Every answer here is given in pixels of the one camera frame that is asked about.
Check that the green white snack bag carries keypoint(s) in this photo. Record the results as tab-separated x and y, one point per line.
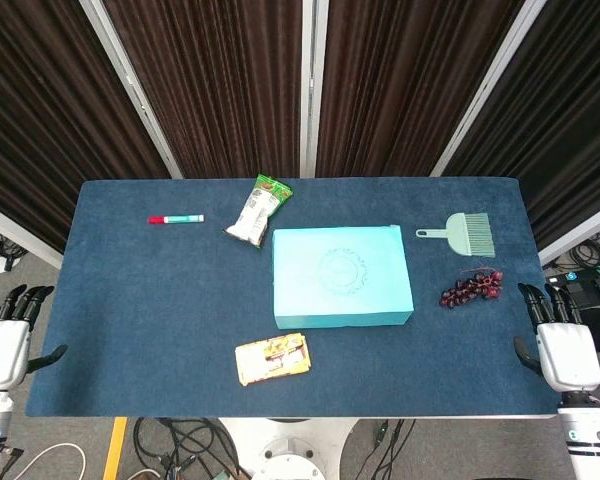
255	215

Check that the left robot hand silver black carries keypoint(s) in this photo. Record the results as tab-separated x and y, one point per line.
5	350

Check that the yellow snack pack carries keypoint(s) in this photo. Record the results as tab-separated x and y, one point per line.
272	357

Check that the dark red grape bunch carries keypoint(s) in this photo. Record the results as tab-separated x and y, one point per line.
470	291

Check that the red green marker pen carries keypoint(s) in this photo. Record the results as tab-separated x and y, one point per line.
180	219

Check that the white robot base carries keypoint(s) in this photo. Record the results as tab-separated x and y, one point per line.
290	450

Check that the blue table mat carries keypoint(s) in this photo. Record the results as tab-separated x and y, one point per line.
155	310

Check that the dark brown curtain panel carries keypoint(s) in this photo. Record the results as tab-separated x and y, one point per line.
45	125
405	85
565	125
215	85

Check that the yellow floor tape strip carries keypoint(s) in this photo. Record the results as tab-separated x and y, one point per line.
114	450

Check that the pale green hand brush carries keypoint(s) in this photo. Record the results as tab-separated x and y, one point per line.
467	235

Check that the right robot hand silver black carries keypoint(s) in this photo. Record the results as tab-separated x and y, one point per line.
567	355

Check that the white frame rail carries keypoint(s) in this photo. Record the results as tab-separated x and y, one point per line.
20	235
580	232

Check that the light blue shoe box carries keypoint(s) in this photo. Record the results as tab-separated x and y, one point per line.
340	280

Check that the white frame post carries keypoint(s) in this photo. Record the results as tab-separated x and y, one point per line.
312	85
490	85
130	85

